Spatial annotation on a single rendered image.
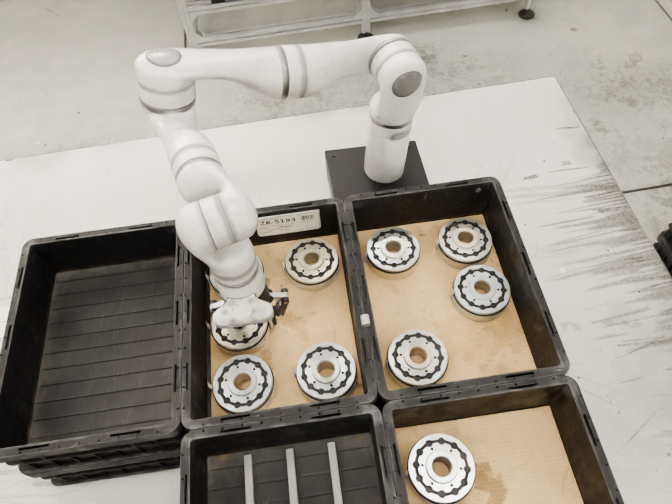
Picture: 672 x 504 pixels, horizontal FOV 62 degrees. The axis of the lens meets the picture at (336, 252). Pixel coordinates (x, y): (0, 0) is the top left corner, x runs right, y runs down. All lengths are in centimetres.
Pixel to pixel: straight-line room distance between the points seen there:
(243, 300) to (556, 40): 247
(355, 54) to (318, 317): 49
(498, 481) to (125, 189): 107
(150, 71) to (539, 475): 87
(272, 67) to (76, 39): 246
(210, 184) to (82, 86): 230
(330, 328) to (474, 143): 68
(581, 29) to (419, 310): 234
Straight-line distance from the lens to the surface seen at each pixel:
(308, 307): 104
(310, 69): 100
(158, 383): 105
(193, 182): 78
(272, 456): 96
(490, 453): 97
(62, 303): 120
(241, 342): 100
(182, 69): 94
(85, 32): 340
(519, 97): 163
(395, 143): 118
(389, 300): 105
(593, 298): 129
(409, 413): 90
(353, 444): 95
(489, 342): 103
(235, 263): 79
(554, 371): 93
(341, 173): 129
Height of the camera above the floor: 175
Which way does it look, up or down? 57 degrees down
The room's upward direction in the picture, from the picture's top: 5 degrees counter-clockwise
